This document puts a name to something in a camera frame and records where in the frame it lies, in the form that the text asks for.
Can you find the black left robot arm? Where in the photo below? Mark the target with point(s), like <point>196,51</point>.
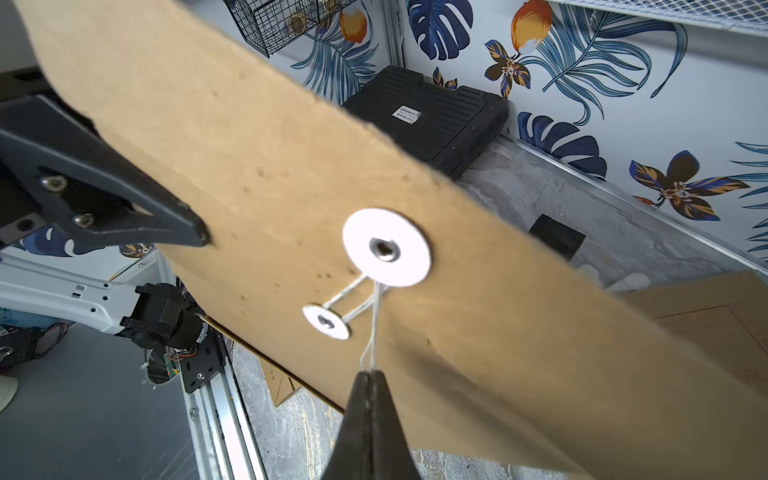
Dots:
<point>157,316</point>

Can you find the brown kraft file bag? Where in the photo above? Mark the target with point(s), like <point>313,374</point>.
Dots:
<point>282,384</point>
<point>724,316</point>
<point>326,235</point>

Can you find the small black box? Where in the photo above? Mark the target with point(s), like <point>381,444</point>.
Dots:
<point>559,237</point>

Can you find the clear white mesh wall basket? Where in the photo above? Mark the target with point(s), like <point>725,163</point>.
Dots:
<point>747,17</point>

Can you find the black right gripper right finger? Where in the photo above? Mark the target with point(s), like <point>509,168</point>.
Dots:
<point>390,454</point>

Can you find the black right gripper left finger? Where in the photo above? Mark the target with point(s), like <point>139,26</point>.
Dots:
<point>351,456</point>

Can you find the black wire basket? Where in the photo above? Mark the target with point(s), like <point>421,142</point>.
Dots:
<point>269,26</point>

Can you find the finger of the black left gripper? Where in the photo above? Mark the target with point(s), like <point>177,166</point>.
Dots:
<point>57,171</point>

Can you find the black plastic tool case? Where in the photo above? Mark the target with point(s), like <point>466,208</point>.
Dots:
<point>443,128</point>

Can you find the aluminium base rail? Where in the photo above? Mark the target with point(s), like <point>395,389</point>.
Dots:
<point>222,438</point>

